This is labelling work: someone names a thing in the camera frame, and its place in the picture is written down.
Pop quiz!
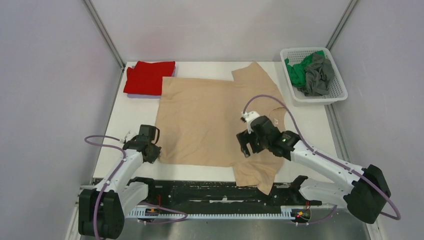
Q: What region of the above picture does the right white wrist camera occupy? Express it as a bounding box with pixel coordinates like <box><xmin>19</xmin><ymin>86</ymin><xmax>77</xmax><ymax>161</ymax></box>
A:
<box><xmin>240</xmin><ymin>111</ymin><xmax>261</xmax><ymax>125</ymax></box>

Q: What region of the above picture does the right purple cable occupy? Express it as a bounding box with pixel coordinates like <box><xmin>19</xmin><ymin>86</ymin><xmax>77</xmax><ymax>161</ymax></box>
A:
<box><xmin>242</xmin><ymin>94</ymin><xmax>402</xmax><ymax>227</ymax></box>

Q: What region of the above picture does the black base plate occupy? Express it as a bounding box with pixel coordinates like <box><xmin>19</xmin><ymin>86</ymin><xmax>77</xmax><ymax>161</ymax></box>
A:
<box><xmin>125</xmin><ymin>176</ymin><xmax>323</xmax><ymax>215</ymax></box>

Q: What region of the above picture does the green t-shirt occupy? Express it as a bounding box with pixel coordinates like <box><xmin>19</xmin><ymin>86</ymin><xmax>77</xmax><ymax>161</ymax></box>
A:
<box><xmin>284</xmin><ymin>50</ymin><xmax>325</xmax><ymax>88</ymax></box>

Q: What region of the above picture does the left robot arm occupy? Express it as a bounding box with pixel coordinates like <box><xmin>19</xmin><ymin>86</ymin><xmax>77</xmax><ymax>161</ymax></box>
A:
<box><xmin>78</xmin><ymin>124</ymin><xmax>161</xmax><ymax>240</ymax></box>

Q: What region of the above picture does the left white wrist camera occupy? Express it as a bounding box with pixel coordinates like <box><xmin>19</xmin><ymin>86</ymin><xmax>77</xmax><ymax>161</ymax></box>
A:
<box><xmin>123</xmin><ymin>130</ymin><xmax>138</xmax><ymax>143</ymax></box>

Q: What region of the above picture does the beige t-shirt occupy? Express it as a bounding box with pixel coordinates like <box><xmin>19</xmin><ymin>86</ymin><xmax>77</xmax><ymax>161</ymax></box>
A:
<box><xmin>155</xmin><ymin>62</ymin><xmax>286</xmax><ymax>195</ymax></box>

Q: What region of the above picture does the white plastic basket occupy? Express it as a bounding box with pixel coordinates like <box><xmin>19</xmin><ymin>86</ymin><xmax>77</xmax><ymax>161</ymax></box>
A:
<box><xmin>280</xmin><ymin>47</ymin><xmax>348</xmax><ymax>107</ymax></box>

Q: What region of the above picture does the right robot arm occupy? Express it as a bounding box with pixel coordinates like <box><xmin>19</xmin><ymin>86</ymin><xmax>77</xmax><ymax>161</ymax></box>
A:
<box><xmin>236</xmin><ymin>111</ymin><xmax>391</xmax><ymax>224</ymax></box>

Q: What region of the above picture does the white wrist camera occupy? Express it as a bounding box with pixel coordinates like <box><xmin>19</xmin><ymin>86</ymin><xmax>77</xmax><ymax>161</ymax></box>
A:
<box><xmin>240</xmin><ymin>111</ymin><xmax>261</xmax><ymax>125</ymax></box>
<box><xmin>123</xmin><ymin>130</ymin><xmax>138</xmax><ymax>143</ymax></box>

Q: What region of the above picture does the red folded t-shirt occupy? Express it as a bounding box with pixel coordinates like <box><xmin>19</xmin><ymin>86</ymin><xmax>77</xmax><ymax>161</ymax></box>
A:
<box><xmin>123</xmin><ymin>60</ymin><xmax>176</xmax><ymax>97</ymax></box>

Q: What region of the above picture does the white slotted cable duct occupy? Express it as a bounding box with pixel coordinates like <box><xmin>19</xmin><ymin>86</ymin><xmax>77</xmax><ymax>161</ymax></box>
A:
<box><xmin>126</xmin><ymin>207</ymin><xmax>295</xmax><ymax>221</ymax></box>

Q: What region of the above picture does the grey t-shirt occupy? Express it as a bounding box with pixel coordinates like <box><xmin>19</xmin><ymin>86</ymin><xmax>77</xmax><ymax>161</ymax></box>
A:
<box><xmin>299</xmin><ymin>53</ymin><xmax>335</xmax><ymax>97</ymax></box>

